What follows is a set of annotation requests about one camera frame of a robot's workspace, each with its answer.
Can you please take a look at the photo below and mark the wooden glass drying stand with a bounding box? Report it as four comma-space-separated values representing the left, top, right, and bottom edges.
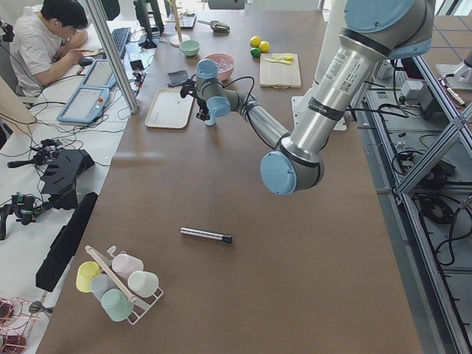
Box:
166, 0, 190, 48

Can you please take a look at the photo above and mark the black computer mouse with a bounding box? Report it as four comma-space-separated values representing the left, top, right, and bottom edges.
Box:
79, 57, 94, 67

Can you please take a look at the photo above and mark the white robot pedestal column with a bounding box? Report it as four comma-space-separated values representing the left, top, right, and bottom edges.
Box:
292, 0, 346, 126

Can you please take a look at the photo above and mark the whole yellow lemon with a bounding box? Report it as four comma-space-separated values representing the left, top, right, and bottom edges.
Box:
249, 36, 261, 48
258, 41, 271, 53

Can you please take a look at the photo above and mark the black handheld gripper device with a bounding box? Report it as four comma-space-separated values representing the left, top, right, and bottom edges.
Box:
1, 194, 45, 240

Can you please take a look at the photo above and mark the grey folded cloth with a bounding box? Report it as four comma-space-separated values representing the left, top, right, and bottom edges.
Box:
167, 70, 189, 87

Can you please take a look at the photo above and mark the mint green plastic cup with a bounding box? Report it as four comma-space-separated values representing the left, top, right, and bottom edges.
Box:
100, 288, 133, 322

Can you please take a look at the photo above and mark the black keyboard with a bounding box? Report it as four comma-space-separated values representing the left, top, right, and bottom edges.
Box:
111, 27, 131, 59

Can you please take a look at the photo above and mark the wooden cutting board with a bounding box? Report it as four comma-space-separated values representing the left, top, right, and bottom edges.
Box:
260, 53, 302, 89

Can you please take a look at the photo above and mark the white plastic cup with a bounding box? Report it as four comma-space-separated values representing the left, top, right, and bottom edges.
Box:
128, 271, 159, 298

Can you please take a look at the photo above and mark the blue teach pendant near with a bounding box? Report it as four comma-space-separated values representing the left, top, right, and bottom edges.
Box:
57, 86, 110, 124

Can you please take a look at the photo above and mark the pink bowl of ice cubes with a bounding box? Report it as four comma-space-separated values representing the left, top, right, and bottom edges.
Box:
205, 53, 235, 82

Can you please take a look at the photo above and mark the yellow plastic cup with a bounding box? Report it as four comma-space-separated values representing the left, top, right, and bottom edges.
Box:
76, 260, 101, 293

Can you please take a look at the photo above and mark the grey plastic cup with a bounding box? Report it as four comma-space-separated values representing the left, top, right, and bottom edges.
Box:
90, 274, 115, 302

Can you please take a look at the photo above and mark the blue teach pendant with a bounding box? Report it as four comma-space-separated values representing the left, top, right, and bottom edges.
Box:
57, 86, 110, 124
82, 60, 117, 89

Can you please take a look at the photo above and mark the cream rabbit serving tray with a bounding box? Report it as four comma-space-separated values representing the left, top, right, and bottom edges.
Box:
145, 88, 194, 129

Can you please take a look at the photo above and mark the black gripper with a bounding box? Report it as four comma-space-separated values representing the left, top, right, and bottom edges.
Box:
180, 77, 210, 120

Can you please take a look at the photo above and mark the lemon half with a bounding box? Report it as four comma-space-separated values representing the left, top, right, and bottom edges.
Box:
282, 53, 294, 61

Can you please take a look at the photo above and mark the steel muddler with black tip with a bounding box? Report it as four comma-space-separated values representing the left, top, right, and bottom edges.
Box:
180, 227, 233, 244

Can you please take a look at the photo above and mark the steel ice scoop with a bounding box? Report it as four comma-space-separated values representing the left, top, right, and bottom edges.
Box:
198, 19, 230, 33

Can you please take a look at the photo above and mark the seated man in white shirt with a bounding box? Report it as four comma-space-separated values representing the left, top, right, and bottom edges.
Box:
10, 1, 89, 97

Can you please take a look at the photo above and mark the aluminium frame post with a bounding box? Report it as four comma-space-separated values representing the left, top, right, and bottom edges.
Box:
86, 0, 139, 114

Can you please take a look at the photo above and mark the white wire cup rack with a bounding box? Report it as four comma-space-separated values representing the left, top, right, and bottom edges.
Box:
85, 246, 164, 325

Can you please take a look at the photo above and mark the black slotted stand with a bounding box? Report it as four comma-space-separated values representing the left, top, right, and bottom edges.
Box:
41, 149, 94, 210

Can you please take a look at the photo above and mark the green lime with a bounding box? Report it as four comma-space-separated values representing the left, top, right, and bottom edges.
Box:
250, 48, 261, 58

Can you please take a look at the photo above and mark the light blue plastic cup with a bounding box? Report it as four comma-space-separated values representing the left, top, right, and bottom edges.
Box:
205, 117, 216, 126

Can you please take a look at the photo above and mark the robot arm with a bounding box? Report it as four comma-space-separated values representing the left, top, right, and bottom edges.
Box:
180, 0, 435, 195

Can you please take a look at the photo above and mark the blue teach pendant far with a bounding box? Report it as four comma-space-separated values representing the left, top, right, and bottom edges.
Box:
82, 60, 117, 89

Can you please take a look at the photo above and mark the mint green bowl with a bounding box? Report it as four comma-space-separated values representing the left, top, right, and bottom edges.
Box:
179, 39, 200, 58

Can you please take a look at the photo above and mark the yellow plastic knife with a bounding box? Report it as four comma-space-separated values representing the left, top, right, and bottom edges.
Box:
263, 58, 292, 65

